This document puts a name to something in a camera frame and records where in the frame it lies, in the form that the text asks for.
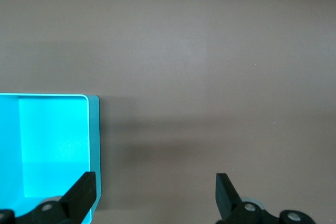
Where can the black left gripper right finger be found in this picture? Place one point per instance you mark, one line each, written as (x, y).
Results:
(225, 197)

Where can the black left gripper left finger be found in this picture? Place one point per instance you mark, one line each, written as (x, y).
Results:
(78, 197)

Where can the teal plastic storage bin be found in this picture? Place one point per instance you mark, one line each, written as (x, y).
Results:
(52, 142)

